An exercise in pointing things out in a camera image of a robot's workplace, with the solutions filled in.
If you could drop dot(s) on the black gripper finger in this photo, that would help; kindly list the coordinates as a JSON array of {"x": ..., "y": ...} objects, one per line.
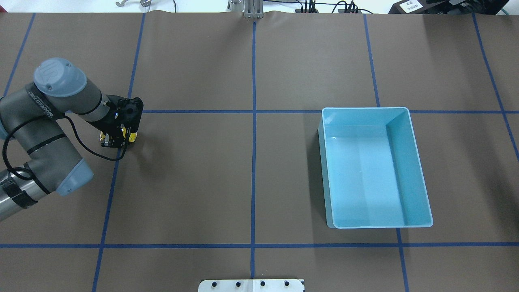
[
  {"x": 107, "y": 141},
  {"x": 128, "y": 137}
]

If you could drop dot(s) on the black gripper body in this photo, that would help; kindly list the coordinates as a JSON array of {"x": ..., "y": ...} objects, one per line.
[{"x": 121, "y": 120}]

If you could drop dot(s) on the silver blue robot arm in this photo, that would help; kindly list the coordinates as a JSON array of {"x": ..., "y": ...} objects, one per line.
[{"x": 39, "y": 157}]

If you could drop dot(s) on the light blue plastic bin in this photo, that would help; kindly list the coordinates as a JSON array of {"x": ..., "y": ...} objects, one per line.
[{"x": 371, "y": 169}]

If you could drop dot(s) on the aluminium frame post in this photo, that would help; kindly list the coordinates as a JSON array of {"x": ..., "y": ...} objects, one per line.
[{"x": 251, "y": 9}]

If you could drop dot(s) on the white camera bracket plate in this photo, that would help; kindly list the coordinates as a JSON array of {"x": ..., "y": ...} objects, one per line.
[{"x": 252, "y": 285}]

